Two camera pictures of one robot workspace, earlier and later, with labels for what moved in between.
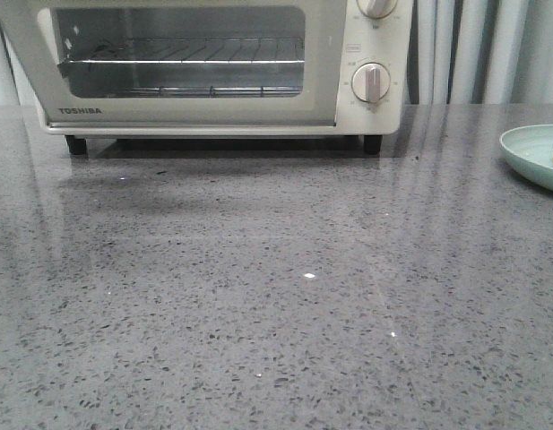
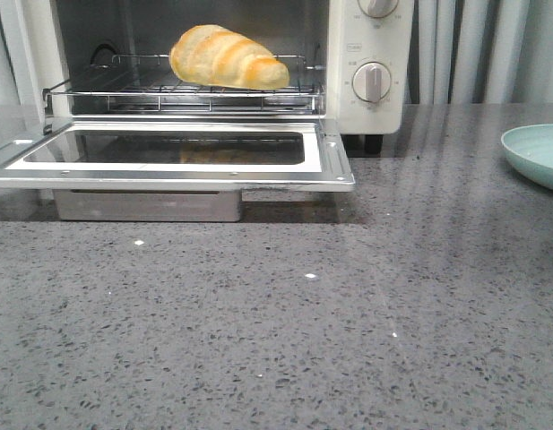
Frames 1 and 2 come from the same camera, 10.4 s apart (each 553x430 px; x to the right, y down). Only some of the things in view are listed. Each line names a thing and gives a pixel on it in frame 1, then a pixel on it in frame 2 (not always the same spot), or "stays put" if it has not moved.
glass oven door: (181, 63) → (175, 154)
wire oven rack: (197, 51) → (148, 82)
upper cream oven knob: (375, 8) stays put
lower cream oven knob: (370, 81) stays put
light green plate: (530, 150) stays put
